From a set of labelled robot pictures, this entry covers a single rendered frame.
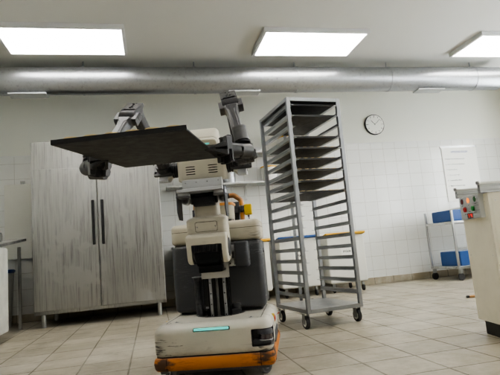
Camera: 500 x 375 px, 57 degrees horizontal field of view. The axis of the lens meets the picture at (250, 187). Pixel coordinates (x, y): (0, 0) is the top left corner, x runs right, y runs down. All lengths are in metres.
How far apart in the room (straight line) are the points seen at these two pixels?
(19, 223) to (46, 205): 0.99
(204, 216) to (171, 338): 0.65
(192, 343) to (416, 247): 5.36
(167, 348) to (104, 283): 2.99
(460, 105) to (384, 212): 2.28
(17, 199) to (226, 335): 4.54
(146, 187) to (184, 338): 3.21
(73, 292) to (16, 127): 2.44
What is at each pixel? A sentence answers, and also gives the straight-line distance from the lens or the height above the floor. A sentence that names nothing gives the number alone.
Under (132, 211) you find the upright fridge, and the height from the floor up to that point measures 1.19.
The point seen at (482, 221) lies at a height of 0.68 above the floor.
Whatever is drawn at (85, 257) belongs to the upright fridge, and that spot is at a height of 0.72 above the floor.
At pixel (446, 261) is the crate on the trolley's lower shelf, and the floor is 0.25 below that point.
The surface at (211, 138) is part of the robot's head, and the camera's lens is 2.50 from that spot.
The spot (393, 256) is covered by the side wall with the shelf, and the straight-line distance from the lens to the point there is 7.23.
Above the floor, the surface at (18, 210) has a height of 1.38.
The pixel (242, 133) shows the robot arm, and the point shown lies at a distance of 1.77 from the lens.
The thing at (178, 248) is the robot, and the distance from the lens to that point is 2.82.
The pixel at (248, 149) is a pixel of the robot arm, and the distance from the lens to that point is 1.75.
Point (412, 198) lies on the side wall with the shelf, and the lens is 7.47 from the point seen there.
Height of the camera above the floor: 0.62
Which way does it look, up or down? 8 degrees up
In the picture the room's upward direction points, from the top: 5 degrees counter-clockwise
